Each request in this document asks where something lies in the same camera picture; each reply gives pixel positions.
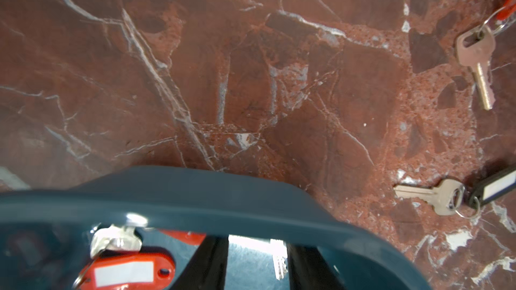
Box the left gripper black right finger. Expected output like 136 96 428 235
287 244 345 290

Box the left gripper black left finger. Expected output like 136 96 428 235
171 236 229 290

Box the red key tag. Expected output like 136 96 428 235
455 0 515 110
72 225 176 289
159 229 206 246

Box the teal plastic storage box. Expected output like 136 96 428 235
1 166 429 289

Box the black key tag on table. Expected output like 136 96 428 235
394 166 515 220

